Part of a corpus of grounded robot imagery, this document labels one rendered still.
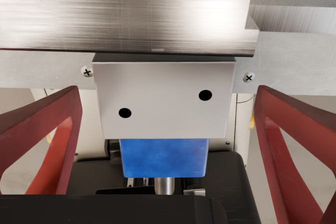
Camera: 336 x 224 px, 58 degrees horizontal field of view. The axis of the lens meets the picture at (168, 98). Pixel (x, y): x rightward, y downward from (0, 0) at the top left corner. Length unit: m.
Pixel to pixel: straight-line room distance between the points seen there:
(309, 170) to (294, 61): 1.42
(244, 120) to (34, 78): 0.76
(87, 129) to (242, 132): 0.45
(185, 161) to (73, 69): 0.08
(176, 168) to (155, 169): 0.01
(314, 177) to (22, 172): 1.36
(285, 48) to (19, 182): 1.54
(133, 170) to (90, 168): 0.77
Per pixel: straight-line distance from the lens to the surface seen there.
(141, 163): 0.15
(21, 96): 1.27
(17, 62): 0.18
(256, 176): 1.53
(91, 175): 0.91
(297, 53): 0.18
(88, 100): 0.84
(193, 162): 0.15
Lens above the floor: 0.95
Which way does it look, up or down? 55 degrees down
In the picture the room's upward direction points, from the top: 179 degrees clockwise
